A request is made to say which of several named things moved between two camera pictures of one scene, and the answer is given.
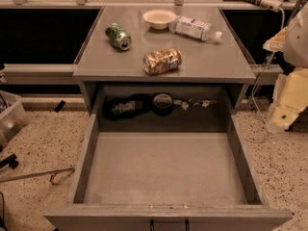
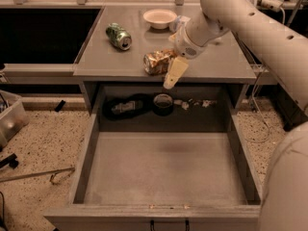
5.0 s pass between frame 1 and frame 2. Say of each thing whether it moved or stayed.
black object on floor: stayed
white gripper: moved
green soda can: stayed
